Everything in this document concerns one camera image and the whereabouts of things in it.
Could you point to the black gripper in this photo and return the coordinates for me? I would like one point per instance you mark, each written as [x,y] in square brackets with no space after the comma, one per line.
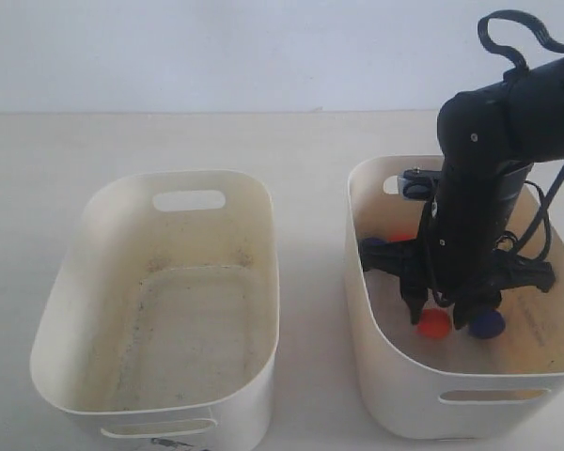
[463,254]

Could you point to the clear tube front orange cap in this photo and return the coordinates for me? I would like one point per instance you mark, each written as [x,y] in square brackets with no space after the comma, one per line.
[434,323]

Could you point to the clear tube orange cap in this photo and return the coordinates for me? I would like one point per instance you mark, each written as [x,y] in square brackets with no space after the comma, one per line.
[399,237]
[434,323]

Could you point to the clear tube front blue cap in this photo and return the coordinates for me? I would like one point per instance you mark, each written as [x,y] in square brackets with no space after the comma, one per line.
[487,325]

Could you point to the clear tube blue cap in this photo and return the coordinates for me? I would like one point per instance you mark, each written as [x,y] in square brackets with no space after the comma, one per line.
[372,242]
[487,325]

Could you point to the white plastic bin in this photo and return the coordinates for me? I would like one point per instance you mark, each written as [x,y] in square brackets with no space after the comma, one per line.
[457,387]
[161,328]

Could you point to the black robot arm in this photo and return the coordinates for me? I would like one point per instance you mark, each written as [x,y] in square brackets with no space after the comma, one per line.
[490,139]

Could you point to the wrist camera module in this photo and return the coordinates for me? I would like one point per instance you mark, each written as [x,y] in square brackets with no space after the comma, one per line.
[418,184]

